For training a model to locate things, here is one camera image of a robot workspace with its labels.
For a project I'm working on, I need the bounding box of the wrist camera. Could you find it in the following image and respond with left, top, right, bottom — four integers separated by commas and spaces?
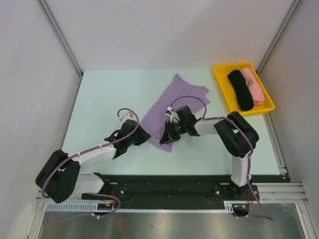
118, 112, 134, 123
165, 107, 180, 123

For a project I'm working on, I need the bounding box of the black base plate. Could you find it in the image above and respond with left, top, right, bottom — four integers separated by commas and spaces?
82, 174, 290, 210

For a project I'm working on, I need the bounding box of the right aluminium corner post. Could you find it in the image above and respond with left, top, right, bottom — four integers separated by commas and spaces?
256, 0, 303, 75

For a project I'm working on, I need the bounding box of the left aluminium corner post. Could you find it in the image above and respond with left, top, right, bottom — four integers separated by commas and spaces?
37, 0, 84, 78

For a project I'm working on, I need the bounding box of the white slotted cable duct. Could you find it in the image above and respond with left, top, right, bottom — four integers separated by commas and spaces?
45, 202, 234, 213

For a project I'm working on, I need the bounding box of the aluminium corner post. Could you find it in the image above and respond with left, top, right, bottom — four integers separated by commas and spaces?
256, 0, 303, 75
37, 0, 84, 78

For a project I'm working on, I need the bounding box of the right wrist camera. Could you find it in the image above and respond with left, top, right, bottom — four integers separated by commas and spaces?
165, 107, 180, 123

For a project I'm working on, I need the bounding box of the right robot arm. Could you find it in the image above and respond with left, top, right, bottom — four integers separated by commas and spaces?
159, 106, 259, 200

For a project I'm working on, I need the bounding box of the purple cable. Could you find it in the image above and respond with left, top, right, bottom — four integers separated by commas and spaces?
169, 96, 255, 185
41, 108, 140, 199

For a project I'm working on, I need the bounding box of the purple t shirt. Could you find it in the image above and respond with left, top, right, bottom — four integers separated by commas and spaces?
140, 74, 210, 152

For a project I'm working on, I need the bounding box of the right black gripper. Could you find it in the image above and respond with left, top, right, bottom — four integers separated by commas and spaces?
160, 119, 187, 144

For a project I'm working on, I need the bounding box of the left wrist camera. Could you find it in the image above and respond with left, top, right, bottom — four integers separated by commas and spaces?
118, 112, 134, 123

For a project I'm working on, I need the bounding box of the yellow plastic tray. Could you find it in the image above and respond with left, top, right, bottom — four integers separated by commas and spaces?
213, 61, 275, 116

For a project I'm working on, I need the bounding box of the rolled black t shirt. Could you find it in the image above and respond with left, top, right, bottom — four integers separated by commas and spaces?
227, 70, 254, 111

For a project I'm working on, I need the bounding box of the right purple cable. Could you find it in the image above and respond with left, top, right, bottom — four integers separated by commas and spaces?
169, 96, 255, 185

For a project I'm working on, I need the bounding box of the aluminium frame rail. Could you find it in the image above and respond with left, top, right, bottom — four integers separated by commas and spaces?
36, 181, 309, 204

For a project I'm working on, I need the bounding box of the rolled pink t shirt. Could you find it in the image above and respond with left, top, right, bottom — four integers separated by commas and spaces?
241, 67, 265, 105

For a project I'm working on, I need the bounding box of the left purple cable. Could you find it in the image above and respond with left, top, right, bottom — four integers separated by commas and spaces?
41, 108, 140, 199

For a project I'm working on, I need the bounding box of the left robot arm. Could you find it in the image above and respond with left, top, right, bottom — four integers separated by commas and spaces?
35, 119, 151, 203

